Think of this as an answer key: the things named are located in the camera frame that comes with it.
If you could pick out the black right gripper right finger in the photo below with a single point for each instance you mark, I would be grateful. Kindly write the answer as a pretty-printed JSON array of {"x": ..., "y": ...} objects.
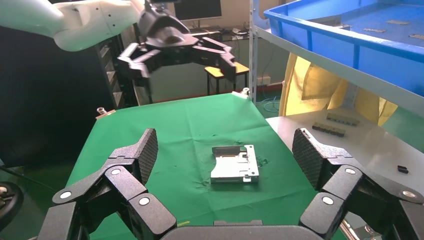
[{"x": 341, "y": 185}]

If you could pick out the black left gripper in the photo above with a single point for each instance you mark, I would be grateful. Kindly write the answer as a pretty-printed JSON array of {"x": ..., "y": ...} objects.
[{"x": 162, "y": 30}]

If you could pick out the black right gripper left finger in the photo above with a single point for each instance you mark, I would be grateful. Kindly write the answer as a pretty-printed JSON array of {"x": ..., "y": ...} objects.
[{"x": 126, "y": 180}]

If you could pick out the silver sheet metal part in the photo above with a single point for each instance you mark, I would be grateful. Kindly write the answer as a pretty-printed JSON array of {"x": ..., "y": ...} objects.
[
  {"x": 235, "y": 165},
  {"x": 328, "y": 22}
]

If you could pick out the grey metal link strip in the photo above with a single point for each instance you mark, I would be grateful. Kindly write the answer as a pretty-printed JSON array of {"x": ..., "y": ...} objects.
[
  {"x": 328, "y": 130},
  {"x": 342, "y": 119}
]

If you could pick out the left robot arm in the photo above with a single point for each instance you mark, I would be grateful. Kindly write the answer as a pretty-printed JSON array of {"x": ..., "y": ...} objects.
[{"x": 66, "y": 20}]

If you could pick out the cluttered desk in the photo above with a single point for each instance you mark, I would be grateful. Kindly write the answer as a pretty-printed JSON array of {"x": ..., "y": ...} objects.
[{"x": 212, "y": 33}]

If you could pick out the silver binder clip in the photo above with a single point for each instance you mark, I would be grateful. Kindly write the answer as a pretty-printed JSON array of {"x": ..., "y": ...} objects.
[
  {"x": 105, "y": 112},
  {"x": 244, "y": 92},
  {"x": 359, "y": 230}
]

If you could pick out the yellow seat stool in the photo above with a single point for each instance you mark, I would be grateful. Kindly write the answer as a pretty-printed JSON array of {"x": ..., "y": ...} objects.
[{"x": 225, "y": 70}]

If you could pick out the black computer monitor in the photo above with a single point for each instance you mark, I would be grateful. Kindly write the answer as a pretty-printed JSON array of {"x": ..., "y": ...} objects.
[{"x": 197, "y": 8}]

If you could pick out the small black plastic piece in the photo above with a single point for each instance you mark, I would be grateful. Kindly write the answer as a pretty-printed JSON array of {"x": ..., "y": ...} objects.
[{"x": 402, "y": 169}]

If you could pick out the black storage rack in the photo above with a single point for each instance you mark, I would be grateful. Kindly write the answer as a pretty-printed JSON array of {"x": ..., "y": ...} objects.
[{"x": 116, "y": 86}]

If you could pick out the green table cloth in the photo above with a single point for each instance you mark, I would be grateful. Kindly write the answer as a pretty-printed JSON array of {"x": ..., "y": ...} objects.
[{"x": 185, "y": 126}]

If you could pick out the black backdrop panel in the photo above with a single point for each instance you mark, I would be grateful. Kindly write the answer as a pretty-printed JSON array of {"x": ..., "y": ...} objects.
[{"x": 43, "y": 99}]

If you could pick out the black round device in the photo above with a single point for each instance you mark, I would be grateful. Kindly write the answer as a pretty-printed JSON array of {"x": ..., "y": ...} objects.
[{"x": 10, "y": 205}]

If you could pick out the blue plastic bin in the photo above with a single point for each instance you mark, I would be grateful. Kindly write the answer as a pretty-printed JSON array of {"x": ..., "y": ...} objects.
[{"x": 331, "y": 46}]

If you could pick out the beige tape strip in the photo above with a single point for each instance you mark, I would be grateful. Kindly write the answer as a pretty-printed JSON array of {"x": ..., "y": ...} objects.
[{"x": 417, "y": 36}]

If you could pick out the white shelf upright post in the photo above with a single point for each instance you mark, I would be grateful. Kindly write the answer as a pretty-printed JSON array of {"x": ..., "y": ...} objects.
[{"x": 254, "y": 49}]

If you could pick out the white wall socket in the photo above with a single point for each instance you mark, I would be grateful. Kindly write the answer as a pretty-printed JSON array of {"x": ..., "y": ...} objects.
[{"x": 264, "y": 80}]

